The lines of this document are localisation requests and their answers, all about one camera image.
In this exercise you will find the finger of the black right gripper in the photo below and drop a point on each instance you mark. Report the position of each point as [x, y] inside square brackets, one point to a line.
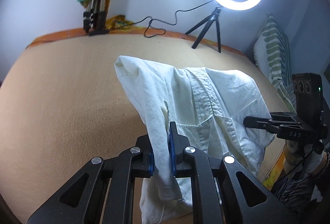
[268, 125]

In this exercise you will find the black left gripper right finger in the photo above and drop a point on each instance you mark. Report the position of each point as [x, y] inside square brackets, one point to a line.
[180, 150]

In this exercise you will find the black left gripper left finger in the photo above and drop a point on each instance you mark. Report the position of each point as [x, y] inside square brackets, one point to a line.
[142, 164]

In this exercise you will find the white shirt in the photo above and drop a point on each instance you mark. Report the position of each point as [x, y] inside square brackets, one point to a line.
[208, 107]

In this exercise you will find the zebra striped clothing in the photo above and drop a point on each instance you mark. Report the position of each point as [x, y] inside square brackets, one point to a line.
[296, 193]

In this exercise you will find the grey gloved right hand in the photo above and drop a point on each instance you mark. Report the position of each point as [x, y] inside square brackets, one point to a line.
[296, 159]

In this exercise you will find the green striped pillow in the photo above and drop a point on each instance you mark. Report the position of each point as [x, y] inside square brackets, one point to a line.
[272, 57]

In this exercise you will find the beige bed blanket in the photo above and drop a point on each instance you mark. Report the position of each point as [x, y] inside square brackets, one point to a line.
[62, 104]

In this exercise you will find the yellow crumpled cloth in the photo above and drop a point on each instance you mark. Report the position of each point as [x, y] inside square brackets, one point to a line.
[118, 22]

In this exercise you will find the orange patterned bed sheet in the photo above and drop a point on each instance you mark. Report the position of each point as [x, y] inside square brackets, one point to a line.
[79, 32]

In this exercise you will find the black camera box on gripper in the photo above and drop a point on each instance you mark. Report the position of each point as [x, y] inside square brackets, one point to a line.
[309, 96]

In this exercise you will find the black ring light tripod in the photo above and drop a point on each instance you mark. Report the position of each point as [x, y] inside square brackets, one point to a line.
[207, 22]

